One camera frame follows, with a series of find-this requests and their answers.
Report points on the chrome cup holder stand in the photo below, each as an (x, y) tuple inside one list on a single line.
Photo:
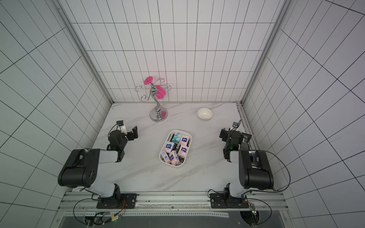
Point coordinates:
[(159, 113)]

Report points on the white storage box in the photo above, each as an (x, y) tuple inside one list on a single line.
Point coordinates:
[(175, 148)]

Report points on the teal cartoon tissue pack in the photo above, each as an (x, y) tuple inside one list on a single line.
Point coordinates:
[(177, 137)]

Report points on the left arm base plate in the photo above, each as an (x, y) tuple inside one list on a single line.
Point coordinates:
[(125, 200)]

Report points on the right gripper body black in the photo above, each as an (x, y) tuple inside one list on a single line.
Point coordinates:
[(225, 135)]

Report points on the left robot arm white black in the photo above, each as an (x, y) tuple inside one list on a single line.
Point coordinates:
[(82, 165)]

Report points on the pink cup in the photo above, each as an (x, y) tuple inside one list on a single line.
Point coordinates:
[(149, 81), (160, 94)]

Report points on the white ceramic bowl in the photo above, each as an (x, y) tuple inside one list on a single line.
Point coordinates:
[(205, 113)]

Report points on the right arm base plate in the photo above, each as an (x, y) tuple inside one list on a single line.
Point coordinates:
[(219, 201)]

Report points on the pink cup lower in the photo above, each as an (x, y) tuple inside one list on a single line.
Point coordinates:
[(160, 94)]

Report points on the pink Tempo tissue pack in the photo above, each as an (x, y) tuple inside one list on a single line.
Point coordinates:
[(184, 140), (174, 158), (165, 157), (183, 150), (168, 148)]

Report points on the pink cup upper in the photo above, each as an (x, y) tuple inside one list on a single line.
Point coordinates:
[(149, 81)]

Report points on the aluminium mounting rail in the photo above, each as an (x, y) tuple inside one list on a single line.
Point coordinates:
[(166, 203)]

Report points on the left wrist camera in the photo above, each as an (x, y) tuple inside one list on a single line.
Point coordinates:
[(120, 123)]

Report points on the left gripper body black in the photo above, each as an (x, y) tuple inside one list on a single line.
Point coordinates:
[(129, 136)]

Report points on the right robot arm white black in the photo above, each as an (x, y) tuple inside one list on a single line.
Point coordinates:
[(254, 170)]

